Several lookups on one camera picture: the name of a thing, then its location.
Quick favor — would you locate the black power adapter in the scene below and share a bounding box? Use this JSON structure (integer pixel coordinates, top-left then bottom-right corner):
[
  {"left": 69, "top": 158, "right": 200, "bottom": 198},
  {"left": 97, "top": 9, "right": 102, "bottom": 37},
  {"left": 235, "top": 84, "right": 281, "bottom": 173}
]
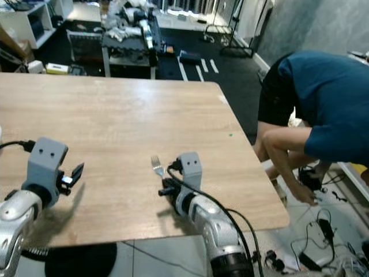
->
[{"left": 316, "top": 218, "right": 335, "bottom": 243}]

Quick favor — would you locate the brown cardboard sheet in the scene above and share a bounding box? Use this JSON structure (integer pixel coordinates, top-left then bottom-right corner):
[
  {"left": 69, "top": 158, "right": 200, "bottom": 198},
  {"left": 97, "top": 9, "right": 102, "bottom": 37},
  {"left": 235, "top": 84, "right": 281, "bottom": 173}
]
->
[{"left": 0, "top": 26, "right": 29, "bottom": 64}]

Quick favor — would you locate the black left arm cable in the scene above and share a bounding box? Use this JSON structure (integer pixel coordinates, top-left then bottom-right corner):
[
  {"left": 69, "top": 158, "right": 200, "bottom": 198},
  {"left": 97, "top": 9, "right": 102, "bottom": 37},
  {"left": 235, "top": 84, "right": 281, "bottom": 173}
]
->
[{"left": 0, "top": 138, "right": 35, "bottom": 152}]

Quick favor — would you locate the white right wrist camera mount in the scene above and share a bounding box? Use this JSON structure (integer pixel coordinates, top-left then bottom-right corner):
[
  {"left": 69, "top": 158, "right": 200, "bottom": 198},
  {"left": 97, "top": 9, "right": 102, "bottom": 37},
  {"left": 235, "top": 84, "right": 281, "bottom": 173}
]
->
[{"left": 178, "top": 152, "right": 203, "bottom": 194}]

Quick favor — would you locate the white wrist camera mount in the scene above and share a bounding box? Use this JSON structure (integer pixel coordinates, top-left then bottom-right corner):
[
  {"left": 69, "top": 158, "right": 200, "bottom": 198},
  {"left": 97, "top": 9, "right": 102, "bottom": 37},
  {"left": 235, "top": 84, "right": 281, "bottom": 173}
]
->
[
  {"left": 30, "top": 137, "right": 69, "bottom": 200},
  {"left": 178, "top": 152, "right": 203, "bottom": 194}
]

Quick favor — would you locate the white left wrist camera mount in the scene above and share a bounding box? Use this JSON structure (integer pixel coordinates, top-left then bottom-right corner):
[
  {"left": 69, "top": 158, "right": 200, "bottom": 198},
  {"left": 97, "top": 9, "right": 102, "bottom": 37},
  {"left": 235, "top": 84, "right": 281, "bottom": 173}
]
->
[{"left": 30, "top": 137, "right": 69, "bottom": 200}]

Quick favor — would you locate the cluttered metal cart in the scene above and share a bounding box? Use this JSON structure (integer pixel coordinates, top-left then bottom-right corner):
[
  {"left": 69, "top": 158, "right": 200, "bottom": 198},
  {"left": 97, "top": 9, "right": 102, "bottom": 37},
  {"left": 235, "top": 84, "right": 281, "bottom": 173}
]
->
[{"left": 101, "top": 3, "right": 159, "bottom": 80}]

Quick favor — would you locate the grey crate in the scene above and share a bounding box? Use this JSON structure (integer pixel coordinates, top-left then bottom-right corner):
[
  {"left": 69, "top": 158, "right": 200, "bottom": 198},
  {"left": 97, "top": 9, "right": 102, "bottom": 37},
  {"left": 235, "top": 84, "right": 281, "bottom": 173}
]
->
[{"left": 66, "top": 30, "right": 104, "bottom": 63}]

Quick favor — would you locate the black metal stand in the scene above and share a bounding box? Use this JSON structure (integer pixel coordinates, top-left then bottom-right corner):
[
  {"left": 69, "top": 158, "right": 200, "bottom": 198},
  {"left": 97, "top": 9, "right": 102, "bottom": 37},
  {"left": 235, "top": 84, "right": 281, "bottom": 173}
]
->
[{"left": 219, "top": 0, "right": 257, "bottom": 58}]

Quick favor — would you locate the black round base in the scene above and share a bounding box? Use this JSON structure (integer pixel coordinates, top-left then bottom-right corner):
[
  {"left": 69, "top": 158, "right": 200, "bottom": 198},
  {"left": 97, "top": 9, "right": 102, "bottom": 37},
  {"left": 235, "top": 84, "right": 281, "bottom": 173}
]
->
[{"left": 44, "top": 242, "right": 118, "bottom": 277}]

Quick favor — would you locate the white shelf unit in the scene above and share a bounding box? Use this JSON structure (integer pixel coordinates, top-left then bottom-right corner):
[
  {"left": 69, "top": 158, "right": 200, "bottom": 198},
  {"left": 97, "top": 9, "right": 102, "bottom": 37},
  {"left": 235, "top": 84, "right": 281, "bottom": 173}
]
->
[{"left": 0, "top": 0, "right": 73, "bottom": 50}]

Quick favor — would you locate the yellow and white box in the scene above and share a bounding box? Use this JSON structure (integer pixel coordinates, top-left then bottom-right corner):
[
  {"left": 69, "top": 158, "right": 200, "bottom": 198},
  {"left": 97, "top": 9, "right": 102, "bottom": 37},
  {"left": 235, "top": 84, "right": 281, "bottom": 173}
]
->
[{"left": 45, "top": 63, "right": 70, "bottom": 75}]

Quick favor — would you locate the small black bag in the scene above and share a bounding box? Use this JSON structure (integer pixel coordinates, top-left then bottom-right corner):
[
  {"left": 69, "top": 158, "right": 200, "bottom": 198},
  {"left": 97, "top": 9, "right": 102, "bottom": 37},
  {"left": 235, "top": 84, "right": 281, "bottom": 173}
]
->
[{"left": 179, "top": 50, "right": 204, "bottom": 64}]

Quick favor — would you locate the person in blue shirt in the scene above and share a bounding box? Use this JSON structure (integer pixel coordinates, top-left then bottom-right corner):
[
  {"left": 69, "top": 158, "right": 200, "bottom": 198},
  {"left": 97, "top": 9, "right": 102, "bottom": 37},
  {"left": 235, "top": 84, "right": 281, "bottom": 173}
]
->
[{"left": 253, "top": 51, "right": 369, "bottom": 207}]

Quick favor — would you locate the silver metal fork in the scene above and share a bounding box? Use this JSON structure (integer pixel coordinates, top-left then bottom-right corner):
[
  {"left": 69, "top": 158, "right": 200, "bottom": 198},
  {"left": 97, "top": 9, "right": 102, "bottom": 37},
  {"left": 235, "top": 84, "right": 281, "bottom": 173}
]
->
[{"left": 150, "top": 156, "right": 168, "bottom": 181}]

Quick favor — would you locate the light wooden table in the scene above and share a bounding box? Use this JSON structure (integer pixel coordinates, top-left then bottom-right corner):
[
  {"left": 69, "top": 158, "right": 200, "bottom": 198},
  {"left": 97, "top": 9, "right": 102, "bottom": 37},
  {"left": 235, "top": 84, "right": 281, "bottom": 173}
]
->
[{"left": 0, "top": 73, "right": 291, "bottom": 250}]

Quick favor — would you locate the person's right hand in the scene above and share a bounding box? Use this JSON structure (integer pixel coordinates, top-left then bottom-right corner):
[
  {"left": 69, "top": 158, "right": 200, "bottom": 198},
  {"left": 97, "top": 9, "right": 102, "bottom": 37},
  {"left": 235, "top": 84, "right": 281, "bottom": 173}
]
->
[{"left": 292, "top": 184, "right": 319, "bottom": 206}]

